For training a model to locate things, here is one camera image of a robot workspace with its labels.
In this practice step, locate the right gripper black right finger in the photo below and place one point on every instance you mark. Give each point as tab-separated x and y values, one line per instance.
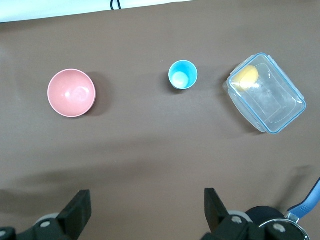
220	225

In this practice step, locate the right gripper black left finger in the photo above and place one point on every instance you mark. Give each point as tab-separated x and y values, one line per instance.
70	220

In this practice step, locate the brown table cover mat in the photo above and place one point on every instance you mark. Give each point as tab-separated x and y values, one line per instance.
150	150

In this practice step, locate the pink bowl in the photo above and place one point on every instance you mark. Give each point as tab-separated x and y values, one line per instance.
71	92

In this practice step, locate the clear plastic lidded container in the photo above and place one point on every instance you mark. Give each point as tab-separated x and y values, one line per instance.
275	105

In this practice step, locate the yellow round food piece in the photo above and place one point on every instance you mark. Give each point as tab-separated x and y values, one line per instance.
246	77

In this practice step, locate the blue plastic cup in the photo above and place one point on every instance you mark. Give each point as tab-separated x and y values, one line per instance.
190	75

